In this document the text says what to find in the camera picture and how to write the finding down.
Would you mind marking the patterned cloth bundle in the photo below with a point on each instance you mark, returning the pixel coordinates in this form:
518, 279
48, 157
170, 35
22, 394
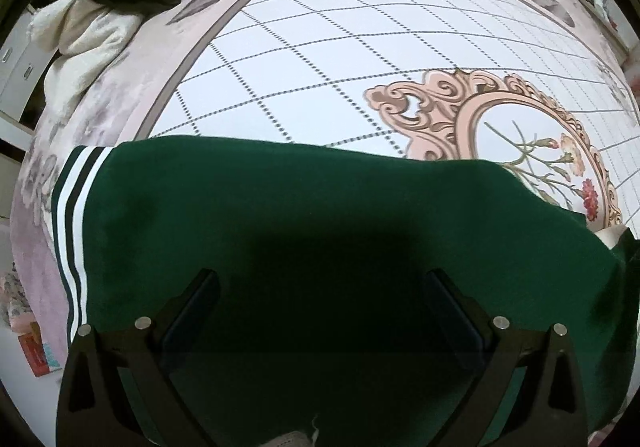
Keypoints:
12, 297

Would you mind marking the white quilted floral mat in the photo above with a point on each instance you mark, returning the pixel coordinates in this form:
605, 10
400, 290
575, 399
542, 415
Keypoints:
350, 52

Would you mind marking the white drawer cabinet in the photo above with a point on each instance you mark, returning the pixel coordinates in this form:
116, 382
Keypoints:
20, 72

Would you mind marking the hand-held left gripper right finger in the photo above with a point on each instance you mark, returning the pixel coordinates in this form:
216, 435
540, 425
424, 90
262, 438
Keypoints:
450, 312

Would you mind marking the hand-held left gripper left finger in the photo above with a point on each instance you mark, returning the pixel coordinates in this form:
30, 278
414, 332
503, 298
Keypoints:
195, 312

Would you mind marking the green and white varsity jacket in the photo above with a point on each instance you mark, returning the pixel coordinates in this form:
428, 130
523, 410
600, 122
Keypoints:
300, 207

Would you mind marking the orange box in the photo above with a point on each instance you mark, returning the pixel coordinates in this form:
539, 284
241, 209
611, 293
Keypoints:
35, 352

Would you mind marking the white fleece garment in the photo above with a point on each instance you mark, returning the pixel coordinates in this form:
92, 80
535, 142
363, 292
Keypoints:
85, 42

